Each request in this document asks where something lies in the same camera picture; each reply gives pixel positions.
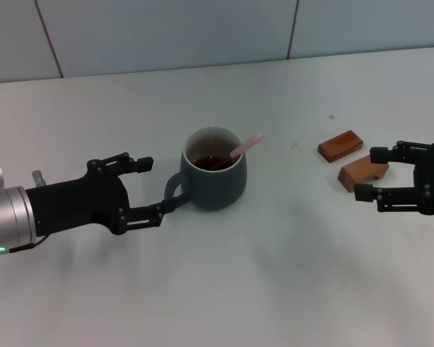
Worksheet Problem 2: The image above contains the notched light wooden block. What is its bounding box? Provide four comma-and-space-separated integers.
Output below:
338, 155, 391, 193

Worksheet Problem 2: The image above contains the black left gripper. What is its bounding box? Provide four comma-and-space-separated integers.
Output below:
25, 151, 182, 238

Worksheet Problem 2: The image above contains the dark grey ceramic cup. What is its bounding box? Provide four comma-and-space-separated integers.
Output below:
164, 125, 247, 213

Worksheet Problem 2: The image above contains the flat dark wooden block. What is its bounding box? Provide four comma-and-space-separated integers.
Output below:
317, 129, 365, 166

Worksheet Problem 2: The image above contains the dark brown tea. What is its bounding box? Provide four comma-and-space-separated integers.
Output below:
191, 155, 232, 171

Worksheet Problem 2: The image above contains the pink handled metal spoon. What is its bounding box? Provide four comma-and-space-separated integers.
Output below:
216, 132, 264, 169

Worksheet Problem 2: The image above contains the left gripper cable with plug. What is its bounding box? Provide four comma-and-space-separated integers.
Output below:
9, 169, 51, 254

